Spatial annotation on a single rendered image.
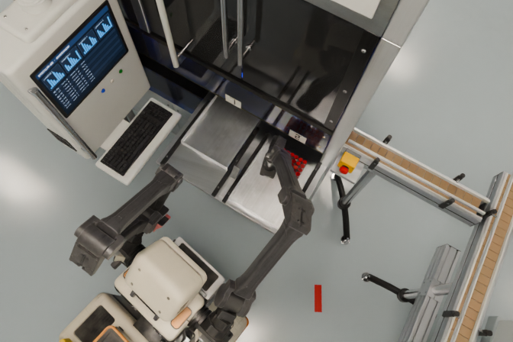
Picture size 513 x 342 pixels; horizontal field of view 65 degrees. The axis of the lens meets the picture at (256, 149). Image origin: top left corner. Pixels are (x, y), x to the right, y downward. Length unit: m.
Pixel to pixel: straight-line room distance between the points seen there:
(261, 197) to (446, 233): 1.56
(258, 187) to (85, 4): 1.01
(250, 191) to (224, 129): 0.34
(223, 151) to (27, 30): 0.93
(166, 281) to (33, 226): 1.85
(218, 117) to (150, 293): 0.97
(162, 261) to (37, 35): 0.83
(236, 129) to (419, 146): 1.62
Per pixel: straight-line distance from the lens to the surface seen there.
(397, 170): 1.97
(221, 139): 1.94
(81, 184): 2.99
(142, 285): 1.35
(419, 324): 2.28
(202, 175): 1.88
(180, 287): 1.28
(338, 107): 1.48
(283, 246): 1.25
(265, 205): 1.83
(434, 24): 3.84
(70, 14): 1.58
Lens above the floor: 2.65
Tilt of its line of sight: 67 degrees down
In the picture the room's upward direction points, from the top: 5 degrees clockwise
